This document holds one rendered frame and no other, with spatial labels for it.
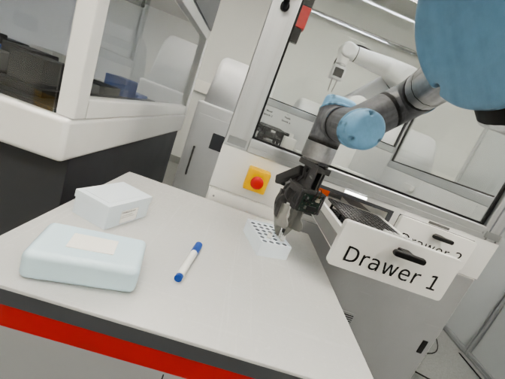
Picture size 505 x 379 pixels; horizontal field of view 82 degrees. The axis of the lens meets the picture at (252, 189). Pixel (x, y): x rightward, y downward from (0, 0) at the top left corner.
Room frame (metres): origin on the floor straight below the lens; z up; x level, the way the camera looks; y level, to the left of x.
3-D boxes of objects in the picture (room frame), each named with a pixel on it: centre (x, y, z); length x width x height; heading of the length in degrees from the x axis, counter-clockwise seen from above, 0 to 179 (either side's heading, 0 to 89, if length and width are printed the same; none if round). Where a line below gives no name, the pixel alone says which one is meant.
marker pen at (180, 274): (0.50, 0.06, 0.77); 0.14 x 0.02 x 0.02; 0
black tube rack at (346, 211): (0.83, -0.34, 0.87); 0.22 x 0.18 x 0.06; 5
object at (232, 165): (1.43, -0.32, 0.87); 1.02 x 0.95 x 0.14; 95
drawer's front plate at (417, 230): (0.98, -0.64, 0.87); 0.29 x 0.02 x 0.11; 95
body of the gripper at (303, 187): (0.69, -0.12, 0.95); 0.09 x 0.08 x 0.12; 24
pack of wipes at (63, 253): (0.38, 0.19, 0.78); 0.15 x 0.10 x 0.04; 109
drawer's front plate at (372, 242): (0.63, -0.36, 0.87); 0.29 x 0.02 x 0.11; 95
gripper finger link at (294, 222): (0.70, -0.13, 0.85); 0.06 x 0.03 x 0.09; 24
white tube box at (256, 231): (0.71, -0.08, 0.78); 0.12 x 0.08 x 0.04; 24
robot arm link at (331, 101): (0.69, -0.12, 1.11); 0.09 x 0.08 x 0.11; 16
